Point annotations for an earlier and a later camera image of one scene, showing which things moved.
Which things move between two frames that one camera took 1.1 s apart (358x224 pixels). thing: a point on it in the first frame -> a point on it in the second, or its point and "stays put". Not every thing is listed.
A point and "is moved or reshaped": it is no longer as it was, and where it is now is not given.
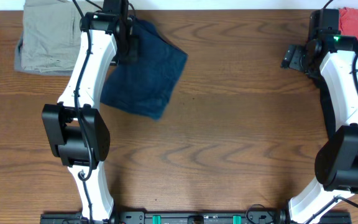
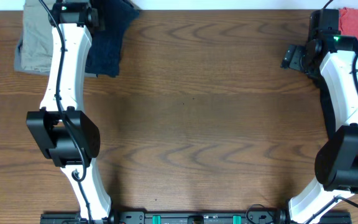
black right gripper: x=293 y=58 stays put
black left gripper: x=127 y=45 -> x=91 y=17
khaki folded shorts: x=51 y=33 stays put
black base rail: x=191 y=217 stays put
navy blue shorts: x=147 y=86 is moved or reshaped
